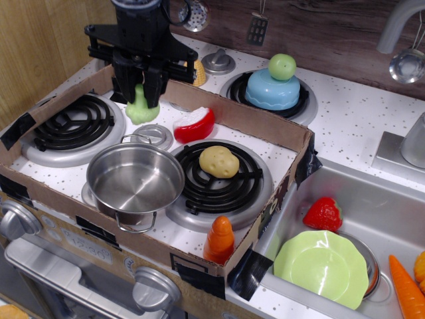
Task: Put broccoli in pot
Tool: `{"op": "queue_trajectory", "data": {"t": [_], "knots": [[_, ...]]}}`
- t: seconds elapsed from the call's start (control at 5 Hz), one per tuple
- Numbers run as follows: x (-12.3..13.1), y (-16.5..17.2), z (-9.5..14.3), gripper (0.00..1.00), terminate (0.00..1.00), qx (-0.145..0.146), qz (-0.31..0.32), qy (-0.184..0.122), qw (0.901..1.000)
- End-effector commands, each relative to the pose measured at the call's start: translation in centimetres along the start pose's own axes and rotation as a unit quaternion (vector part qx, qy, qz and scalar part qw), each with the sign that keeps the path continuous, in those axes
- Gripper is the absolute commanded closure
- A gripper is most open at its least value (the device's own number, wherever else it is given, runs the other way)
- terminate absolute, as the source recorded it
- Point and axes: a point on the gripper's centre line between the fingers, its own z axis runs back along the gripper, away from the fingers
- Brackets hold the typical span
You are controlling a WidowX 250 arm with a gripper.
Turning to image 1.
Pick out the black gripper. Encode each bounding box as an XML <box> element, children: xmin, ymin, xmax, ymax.
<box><xmin>84</xmin><ymin>8</ymin><xmax>198</xmax><ymax>108</ymax></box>

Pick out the green toy broccoli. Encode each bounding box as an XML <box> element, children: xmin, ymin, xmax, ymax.
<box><xmin>126</xmin><ymin>84</ymin><xmax>160</xmax><ymax>126</ymax></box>

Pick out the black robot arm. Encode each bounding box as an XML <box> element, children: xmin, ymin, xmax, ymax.
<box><xmin>84</xmin><ymin>1</ymin><xmax>198</xmax><ymax>108</ymax></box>

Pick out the stainless steel pot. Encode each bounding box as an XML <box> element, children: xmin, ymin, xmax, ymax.
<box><xmin>82</xmin><ymin>141</ymin><xmax>185</xmax><ymax>233</ymax></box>

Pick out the yellow toy corn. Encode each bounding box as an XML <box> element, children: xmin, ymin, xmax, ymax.
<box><xmin>192</xmin><ymin>59</ymin><xmax>207</xmax><ymax>87</ymax></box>

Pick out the silver centre stove knob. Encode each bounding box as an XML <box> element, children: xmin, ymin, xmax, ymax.
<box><xmin>130</xmin><ymin>124</ymin><xmax>174</xmax><ymax>150</ymax></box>

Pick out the silver stove knob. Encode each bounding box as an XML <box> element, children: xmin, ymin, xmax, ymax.
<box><xmin>201</xmin><ymin>49</ymin><xmax>236</xmax><ymax>75</ymax></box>
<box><xmin>130</xmin><ymin>124</ymin><xmax>174</xmax><ymax>150</ymax></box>

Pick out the red white toy cheese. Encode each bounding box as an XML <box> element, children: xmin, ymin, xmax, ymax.
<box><xmin>173</xmin><ymin>107</ymin><xmax>215</xmax><ymax>144</ymax></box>

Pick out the silver back stove knob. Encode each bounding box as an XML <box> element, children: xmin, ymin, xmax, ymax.
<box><xmin>201</xmin><ymin>49</ymin><xmax>236</xmax><ymax>75</ymax></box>

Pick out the hanging metal skimmer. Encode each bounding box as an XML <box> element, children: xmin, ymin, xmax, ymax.
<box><xmin>178</xmin><ymin>1</ymin><xmax>210</xmax><ymax>33</ymax></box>

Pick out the front left black burner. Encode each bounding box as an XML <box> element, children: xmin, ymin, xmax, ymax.
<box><xmin>21</xmin><ymin>94</ymin><xmax>126</xmax><ymax>168</ymax></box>

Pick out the black burner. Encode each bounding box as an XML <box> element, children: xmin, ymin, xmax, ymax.
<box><xmin>220</xmin><ymin>70</ymin><xmax>318</xmax><ymax>126</ymax></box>
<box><xmin>165</xmin><ymin>139</ymin><xmax>274</xmax><ymax>233</ymax></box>
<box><xmin>21</xmin><ymin>94</ymin><xmax>126</xmax><ymax>168</ymax></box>

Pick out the yellow toy potato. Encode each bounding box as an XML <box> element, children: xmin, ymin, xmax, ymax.
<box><xmin>199</xmin><ymin>146</ymin><xmax>240</xmax><ymax>179</ymax></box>

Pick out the light blue toy bowl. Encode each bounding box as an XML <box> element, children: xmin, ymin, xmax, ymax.
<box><xmin>245</xmin><ymin>68</ymin><xmax>301</xmax><ymax>111</ymax></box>

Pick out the hanging metal spatula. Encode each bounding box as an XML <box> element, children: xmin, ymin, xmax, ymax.
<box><xmin>246</xmin><ymin>0</ymin><xmax>269</xmax><ymax>47</ymax></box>

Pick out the green toy apple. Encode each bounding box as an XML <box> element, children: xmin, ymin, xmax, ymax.
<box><xmin>268</xmin><ymin>53</ymin><xmax>297</xmax><ymax>80</ymax></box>

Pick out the front right black burner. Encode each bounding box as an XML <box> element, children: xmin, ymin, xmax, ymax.
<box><xmin>165</xmin><ymin>139</ymin><xmax>274</xmax><ymax>233</ymax></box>

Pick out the back right black burner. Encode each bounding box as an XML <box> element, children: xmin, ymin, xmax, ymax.
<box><xmin>220</xmin><ymin>70</ymin><xmax>318</xmax><ymax>126</ymax></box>

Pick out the orange toy carrot bottle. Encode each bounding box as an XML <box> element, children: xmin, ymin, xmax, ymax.
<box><xmin>203</xmin><ymin>216</ymin><xmax>234</xmax><ymax>265</ymax></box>

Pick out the silver left oven knob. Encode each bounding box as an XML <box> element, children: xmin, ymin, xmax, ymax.
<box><xmin>1</xmin><ymin>200</ymin><xmax>43</xmax><ymax>241</ymax></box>

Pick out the silver oven knob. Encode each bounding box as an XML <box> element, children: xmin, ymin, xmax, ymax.
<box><xmin>1</xmin><ymin>200</ymin><xmax>43</xmax><ymax>241</ymax></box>
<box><xmin>132</xmin><ymin>266</ymin><xmax>181</xmax><ymax>312</ymax></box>

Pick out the brown cardboard fence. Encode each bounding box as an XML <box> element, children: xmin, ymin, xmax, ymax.
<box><xmin>1</xmin><ymin>65</ymin><xmax>317</xmax><ymax>298</ymax></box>

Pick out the silver right oven knob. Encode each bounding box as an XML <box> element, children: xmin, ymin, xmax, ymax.
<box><xmin>132</xmin><ymin>266</ymin><xmax>181</xmax><ymax>312</ymax></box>

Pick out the red toy strawberry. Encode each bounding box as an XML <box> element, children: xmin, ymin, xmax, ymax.
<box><xmin>303</xmin><ymin>197</ymin><xmax>343</xmax><ymax>232</ymax></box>

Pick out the light green toy plate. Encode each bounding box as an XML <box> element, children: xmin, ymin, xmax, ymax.
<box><xmin>274</xmin><ymin>231</ymin><xmax>369</xmax><ymax>310</ymax></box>

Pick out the hanging metal ladle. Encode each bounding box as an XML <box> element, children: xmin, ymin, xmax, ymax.
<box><xmin>389</xmin><ymin>11</ymin><xmax>424</xmax><ymax>84</ymax></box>

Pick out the orange toy at corner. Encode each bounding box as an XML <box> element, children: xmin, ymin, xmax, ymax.
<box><xmin>0</xmin><ymin>304</ymin><xmax>29</xmax><ymax>319</ymax></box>

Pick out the grey toy faucet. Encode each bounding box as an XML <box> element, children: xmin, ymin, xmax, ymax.
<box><xmin>372</xmin><ymin>1</ymin><xmax>424</xmax><ymax>184</ymax></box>

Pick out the silver sink basin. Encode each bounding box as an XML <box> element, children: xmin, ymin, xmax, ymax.
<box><xmin>256</xmin><ymin>159</ymin><xmax>424</xmax><ymax>318</ymax></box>

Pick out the metal bowl under plate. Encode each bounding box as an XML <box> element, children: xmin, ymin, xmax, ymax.
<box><xmin>337</xmin><ymin>231</ymin><xmax>381</xmax><ymax>299</ymax></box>

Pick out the orange toy pepper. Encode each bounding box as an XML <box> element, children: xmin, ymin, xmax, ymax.
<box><xmin>414</xmin><ymin>251</ymin><xmax>425</xmax><ymax>294</ymax></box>

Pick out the orange toy carrot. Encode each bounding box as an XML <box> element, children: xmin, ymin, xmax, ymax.
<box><xmin>388</xmin><ymin>255</ymin><xmax>424</xmax><ymax>318</ymax></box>

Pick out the silver oven door handle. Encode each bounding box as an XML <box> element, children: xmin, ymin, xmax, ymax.
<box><xmin>5</xmin><ymin>239</ymin><xmax>169</xmax><ymax>318</ymax></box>

